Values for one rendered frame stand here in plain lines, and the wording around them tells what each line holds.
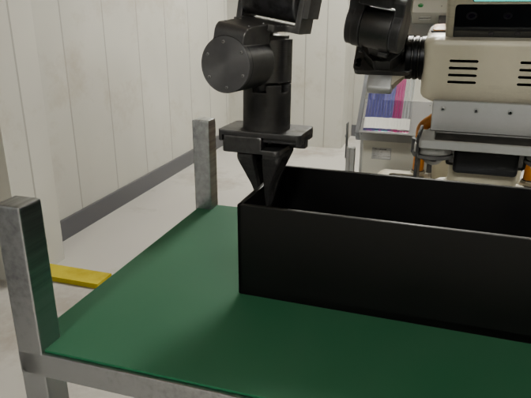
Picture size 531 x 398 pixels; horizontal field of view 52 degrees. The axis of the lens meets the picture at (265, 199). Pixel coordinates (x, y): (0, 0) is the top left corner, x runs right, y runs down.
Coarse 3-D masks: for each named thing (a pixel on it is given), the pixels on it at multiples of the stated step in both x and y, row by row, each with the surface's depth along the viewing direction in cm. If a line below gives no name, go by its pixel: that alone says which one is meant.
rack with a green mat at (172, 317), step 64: (192, 128) 87; (192, 256) 73; (64, 320) 58; (128, 320) 58; (192, 320) 58; (256, 320) 58; (320, 320) 58; (384, 320) 58; (64, 384) 57; (128, 384) 51; (192, 384) 49; (256, 384) 48; (320, 384) 48; (384, 384) 48; (448, 384) 48; (512, 384) 48
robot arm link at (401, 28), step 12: (360, 0) 95; (372, 0) 94; (384, 0) 93; (396, 0) 94; (408, 0) 93; (348, 12) 98; (360, 12) 97; (396, 12) 94; (408, 12) 96; (348, 24) 98; (396, 24) 94; (408, 24) 99; (348, 36) 99; (396, 36) 95; (396, 48) 96
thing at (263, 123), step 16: (256, 96) 62; (272, 96) 62; (288, 96) 63; (256, 112) 62; (272, 112) 62; (288, 112) 64; (224, 128) 65; (240, 128) 65; (256, 128) 63; (272, 128) 63; (288, 128) 65; (304, 128) 66; (288, 144) 62
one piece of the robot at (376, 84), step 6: (372, 78) 111; (378, 78) 111; (384, 78) 110; (390, 78) 110; (372, 84) 110; (378, 84) 110; (384, 84) 110; (390, 84) 109; (372, 90) 111; (378, 90) 110; (384, 90) 110; (390, 90) 110
